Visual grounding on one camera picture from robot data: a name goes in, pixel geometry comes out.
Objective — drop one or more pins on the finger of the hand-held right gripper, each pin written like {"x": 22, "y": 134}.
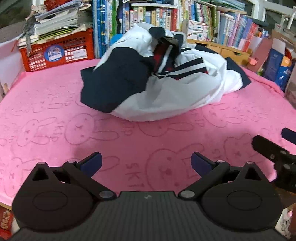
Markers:
{"x": 289, "y": 134}
{"x": 266, "y": 146}

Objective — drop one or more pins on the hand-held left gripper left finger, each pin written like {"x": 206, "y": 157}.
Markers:
{"x": 93, "y": 162}

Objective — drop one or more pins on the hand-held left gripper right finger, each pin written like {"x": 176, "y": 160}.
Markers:
{"x": 200, "y": 163}

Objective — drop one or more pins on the white and navy jacket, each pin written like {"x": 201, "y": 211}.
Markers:
{"x": 161, "y": 97}

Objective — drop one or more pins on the pink rabbit blanket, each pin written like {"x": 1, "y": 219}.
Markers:
{"x": 69, "y": 143}

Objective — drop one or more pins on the brown cardboard box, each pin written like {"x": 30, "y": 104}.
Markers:
{"x": 291, "y": 90}
{"x": 284, "y": 34}

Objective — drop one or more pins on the white patterned cloth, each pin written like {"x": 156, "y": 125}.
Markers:
{"x": 286, "y": 222}

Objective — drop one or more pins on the blue carton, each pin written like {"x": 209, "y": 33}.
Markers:
{"x": 275, "y": 64}

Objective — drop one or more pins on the small pink block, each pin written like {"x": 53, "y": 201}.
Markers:
{"x": 253, "y": 61}

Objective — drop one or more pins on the mauve cardboard panel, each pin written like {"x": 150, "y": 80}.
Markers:
{"x": 263, "y": 55}

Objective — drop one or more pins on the wooden drawer unit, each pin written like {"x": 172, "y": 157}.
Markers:
{"x": 229, "y": 49}

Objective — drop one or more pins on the cluster of pens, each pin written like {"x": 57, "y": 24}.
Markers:
{"x": 261, "y": 34}

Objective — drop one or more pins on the red plastic crate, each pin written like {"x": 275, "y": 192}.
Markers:
{"x": 37, "y": 58}
{"x": 4, "y": 220}

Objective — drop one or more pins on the row of thin colourful books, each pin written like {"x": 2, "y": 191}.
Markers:
{"x": 233, "y": 30}

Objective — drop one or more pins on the white plastic bin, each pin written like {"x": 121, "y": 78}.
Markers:
{"x": 11, "y": 60}

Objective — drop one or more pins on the pen print box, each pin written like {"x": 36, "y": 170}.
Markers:
{"x": 197, "y": 30}

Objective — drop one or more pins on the row of tall blue books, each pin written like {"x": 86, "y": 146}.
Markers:
{"x": 103, "y": 27}

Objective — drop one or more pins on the stack of magazines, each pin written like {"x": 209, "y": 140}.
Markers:
{"x": 60, "y": 23}

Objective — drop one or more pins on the row of thick-spined books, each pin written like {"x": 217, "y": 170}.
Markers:
{"x": 143, "y": 18}

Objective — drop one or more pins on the white shelf board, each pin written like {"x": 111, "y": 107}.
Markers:
{"x": 152, "y": 5}

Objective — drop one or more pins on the white window frame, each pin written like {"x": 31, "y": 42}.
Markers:
{"x": 261, "y": 9}

